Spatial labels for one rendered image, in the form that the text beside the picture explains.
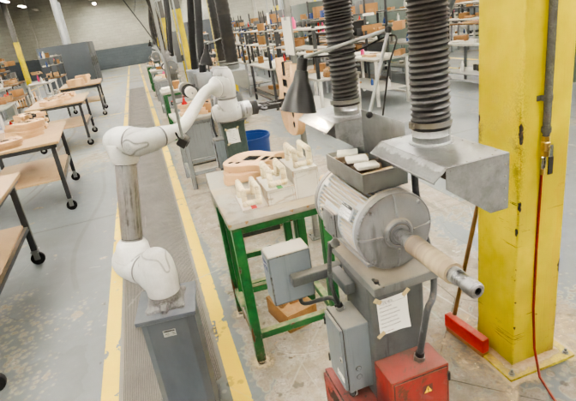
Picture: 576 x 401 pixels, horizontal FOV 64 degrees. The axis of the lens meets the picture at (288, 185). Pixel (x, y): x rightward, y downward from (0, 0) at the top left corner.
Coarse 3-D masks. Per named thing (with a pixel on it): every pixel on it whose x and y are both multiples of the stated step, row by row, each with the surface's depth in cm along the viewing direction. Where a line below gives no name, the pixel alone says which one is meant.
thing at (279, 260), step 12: (300, 240) 171; (264, 252) 167; (276, 252) 165; (288, 252) 164; (300, 252) 165; (264, 264) 169; (276, 264) 163; (288, 264) 165; (300, 264) 166; (276, 276) 164; (288, 276) 166; (276, 288) 166; (288, 288) 168; (300, 288) 169; (312, 288) 171; (276, 300) 167; (288, 300) 169; (300, 300) 176; (312, 300) 171; (324, 300) 164
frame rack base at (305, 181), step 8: (280, 160) 276; (288, 168) 260; (296, 168) 257; (312, 168) 256; (288, 176) 265; (296, 176) 255; (304, 176) 256; (312, 176) 258; (296, 184) 256; (304, 184) 258; (312, 184) 259; (296, 192) 258; (304, 192) 259; (312, 192) 261
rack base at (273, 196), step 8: (272, 176) 276; (280, 176) 273; (264, 184) 263; (288, 184) 258; (264, 192) 260; (272, 192) 254; (280, 192) 255; (288, 192) 257; (272, 200) 255; (280, 200) 257; (288, 200) 258
